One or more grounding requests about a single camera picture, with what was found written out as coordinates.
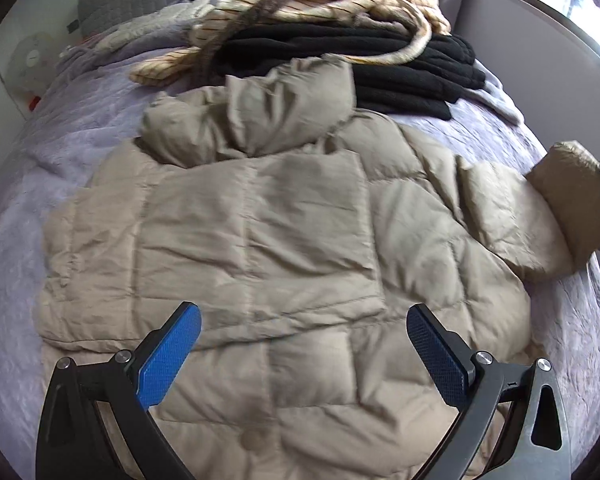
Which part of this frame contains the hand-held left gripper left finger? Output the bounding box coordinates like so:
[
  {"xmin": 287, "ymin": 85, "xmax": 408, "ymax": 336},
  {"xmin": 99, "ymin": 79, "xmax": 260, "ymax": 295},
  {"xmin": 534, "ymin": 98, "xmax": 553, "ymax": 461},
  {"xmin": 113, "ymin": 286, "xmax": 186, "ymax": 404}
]
[{"xmin": 36, "ymin": 301, "xmax": 202, "ymax": 480}]

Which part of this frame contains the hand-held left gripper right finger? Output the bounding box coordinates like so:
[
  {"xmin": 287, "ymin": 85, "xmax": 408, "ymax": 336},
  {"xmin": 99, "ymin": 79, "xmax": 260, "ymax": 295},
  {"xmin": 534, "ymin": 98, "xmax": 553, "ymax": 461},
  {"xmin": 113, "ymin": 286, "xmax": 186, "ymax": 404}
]
[{"xmin": 406, "ymin": 303, "xmax": 574, "ymax": 480}]

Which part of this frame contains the beige puffer jacket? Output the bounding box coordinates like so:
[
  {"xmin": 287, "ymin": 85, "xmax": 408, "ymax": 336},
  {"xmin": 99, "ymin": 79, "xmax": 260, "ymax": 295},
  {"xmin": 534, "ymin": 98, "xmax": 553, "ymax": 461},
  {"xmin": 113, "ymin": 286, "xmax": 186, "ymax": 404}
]
[{"xmin": 37, "ymin": 56, "xmax": 600, "ymax": 480}]

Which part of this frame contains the light grey cloth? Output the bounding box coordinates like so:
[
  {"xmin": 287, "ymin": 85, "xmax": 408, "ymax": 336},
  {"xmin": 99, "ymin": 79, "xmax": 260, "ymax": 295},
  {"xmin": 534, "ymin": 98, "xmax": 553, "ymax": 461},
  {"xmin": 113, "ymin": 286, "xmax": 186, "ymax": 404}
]
[{"xmin": 472, "ymin": 66, "xmax": 527, "ymax": 127}]

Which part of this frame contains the black knit garment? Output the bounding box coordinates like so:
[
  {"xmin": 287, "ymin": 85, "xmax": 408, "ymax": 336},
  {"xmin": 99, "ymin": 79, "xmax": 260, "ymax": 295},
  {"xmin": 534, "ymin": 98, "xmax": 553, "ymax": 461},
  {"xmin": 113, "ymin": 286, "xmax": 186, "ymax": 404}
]
[{"xmin": 215, "ymin": 21, "xmax": 487, "ymax": 122}]

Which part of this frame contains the lavender plush blanket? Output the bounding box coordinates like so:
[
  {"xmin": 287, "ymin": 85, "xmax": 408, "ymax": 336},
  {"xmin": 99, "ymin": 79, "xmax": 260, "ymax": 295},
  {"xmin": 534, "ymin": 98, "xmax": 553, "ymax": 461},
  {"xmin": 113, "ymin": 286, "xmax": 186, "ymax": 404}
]
[{"xmin": 0, "ymin": 7, "xmax": 600, "ymax": 480}]

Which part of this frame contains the white fan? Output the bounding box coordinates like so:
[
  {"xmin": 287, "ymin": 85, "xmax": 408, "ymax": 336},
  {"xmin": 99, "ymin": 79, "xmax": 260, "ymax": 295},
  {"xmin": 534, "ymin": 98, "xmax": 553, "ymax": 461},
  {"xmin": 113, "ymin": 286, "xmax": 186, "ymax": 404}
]
[{"xmin": 7, "ymin": 32, "xmax": 67, "ymax": 107}]

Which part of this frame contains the grey quilted headboard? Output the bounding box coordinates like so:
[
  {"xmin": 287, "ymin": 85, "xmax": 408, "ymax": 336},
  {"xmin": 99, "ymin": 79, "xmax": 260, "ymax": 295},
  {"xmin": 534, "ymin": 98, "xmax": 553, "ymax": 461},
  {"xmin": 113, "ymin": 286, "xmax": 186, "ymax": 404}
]
[{"xmin": 77, "ymin": 0, "xmax": 326, "ymax": 41}]

